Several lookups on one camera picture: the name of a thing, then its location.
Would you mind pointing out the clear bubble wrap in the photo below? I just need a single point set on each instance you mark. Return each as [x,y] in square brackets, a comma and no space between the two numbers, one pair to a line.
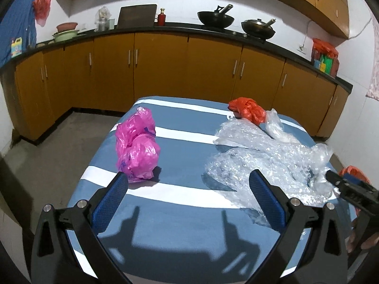
[260,159]

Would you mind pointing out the blue yellow box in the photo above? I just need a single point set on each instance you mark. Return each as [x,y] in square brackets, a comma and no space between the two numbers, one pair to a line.
[317,64]

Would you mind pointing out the person's right hand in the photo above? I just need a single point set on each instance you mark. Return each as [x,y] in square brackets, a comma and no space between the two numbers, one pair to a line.
[365,241]

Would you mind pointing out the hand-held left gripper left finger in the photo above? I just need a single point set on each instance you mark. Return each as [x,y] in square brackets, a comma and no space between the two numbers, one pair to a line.
[111,202]

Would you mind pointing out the green basin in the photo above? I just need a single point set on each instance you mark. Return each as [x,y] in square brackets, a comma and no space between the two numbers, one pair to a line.
[65,36]

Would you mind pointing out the wooden lower cabinets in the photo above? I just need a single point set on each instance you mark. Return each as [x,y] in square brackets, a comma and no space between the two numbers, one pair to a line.
[165,71]

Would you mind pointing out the red plastic basket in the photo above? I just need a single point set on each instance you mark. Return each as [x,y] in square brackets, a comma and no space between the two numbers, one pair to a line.
[353,172]

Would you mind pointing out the black wok with lid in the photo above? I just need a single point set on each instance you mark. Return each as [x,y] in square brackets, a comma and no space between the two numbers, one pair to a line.
[257,29]

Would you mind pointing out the red plastic bag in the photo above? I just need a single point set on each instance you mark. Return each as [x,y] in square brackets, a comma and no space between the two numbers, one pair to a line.
[247,109]
[42,9]

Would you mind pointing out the black kitchen countertop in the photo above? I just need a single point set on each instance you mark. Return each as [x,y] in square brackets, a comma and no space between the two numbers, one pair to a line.
[177,30]

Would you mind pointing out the wooden upper cabinets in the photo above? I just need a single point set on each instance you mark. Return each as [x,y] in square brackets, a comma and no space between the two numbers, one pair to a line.
[319,0]

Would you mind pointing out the small red bottle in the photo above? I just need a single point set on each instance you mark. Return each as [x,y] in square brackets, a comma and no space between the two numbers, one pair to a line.
[161,19]

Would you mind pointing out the white wall socket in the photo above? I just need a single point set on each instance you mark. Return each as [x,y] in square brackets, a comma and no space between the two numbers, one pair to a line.
[302,48]

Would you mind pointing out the clear bag with jars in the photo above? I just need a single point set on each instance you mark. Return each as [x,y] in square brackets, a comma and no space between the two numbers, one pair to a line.
[103,20]

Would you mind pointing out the hanging red plastic bag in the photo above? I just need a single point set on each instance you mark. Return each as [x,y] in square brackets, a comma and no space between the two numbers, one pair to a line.
[42,9]

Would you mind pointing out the colourful detergent packet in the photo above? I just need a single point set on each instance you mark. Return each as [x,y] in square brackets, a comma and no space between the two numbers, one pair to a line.
[17,47]

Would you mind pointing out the small clear plastic bag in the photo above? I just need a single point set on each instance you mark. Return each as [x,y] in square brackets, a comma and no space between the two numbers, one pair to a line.
[278,127]

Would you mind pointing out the blue white striped tablecloth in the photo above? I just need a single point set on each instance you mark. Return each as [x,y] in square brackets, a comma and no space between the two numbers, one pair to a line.
[177,219]

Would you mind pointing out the pink plastic bag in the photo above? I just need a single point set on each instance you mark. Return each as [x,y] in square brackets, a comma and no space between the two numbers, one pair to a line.
[136,148]

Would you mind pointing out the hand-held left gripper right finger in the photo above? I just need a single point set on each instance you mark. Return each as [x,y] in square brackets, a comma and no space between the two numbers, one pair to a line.
[266,201]

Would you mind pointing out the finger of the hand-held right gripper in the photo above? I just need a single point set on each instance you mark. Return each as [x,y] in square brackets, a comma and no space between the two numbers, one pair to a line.
[352,190]

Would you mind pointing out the red basin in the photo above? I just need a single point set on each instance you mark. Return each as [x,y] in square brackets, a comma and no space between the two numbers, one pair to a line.
[67,27]

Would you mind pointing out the blue hanging cloth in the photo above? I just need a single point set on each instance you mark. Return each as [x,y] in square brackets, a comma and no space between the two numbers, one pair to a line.
[17,20]

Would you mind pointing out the wooden cabinets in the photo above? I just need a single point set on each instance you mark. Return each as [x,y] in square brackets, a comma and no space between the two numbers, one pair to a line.
[319,0]
[165,71]

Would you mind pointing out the red bag on bottles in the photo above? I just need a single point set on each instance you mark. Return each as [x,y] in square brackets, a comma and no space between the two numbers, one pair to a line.
[324,47]

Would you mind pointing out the dark red bottle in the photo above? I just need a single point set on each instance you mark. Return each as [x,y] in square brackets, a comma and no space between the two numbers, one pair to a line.
[335,67]

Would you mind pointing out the dark cutting board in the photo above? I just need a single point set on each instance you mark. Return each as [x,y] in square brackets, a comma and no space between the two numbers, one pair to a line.
[136,16]

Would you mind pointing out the pink floral curtain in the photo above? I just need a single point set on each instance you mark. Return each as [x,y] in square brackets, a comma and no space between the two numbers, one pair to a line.
[373,82]

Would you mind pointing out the green bottle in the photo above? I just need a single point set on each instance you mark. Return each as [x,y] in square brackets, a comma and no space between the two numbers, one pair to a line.
[327,65]

